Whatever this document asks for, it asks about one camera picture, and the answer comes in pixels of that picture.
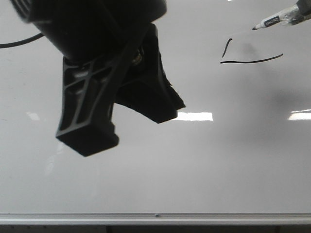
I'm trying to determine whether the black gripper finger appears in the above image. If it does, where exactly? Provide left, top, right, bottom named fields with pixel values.
left=115, top=24, right=186, bottom=123
left=56, top=49, right=139, bottom=157

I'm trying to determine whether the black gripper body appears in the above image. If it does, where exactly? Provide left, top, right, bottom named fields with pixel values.
left=10, top=0, right=167, bottom=62

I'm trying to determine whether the grey gripper finger holding marker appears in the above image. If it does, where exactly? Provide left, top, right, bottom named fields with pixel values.
left=290, top=0, right=311, bottom=25

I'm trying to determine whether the taped black whiteboard marker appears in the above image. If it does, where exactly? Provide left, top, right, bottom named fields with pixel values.
left=252, top=5, right=305, bottom=31

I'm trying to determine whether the white whiteboard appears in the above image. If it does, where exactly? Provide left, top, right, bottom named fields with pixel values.
left=0, top=0, right=311, bottom=214

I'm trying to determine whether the black cable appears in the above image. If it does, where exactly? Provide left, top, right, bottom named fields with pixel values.
left=0, top=33, right=45, bottom=49

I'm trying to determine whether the aluminium whiteboard tray rail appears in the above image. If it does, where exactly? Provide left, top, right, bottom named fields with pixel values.
left=0, top=213, right=311, bottom=226

